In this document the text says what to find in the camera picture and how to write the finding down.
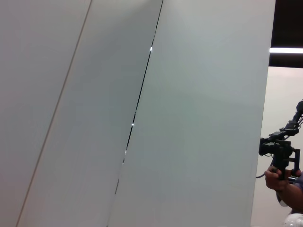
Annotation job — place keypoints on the white rounded object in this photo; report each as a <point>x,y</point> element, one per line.
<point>294,221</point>

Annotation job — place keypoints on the person's bare forearm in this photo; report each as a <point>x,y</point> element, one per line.
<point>294,196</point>

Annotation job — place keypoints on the black handheld camera rig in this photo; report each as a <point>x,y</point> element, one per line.
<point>281,151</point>

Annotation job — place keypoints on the white ceiling light strip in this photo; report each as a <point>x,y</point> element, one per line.
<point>284,50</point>

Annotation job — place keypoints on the person's bare hand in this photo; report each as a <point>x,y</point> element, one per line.
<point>274,179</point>

